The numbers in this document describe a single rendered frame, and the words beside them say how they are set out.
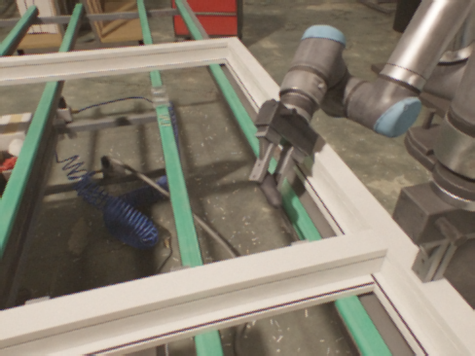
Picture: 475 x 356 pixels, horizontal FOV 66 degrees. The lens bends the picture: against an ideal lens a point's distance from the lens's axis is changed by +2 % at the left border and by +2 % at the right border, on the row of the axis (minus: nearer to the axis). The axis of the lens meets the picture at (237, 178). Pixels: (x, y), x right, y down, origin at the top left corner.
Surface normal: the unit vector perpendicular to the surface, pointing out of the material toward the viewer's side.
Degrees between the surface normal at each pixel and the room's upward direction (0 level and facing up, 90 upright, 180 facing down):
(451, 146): 90
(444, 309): 0
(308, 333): 0
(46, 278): 0
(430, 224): 90
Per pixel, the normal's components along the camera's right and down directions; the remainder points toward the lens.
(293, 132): 0.61, 0.07
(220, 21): -0.12, 0.61
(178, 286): -0.02, -0.79
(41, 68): 0.25, 0.59
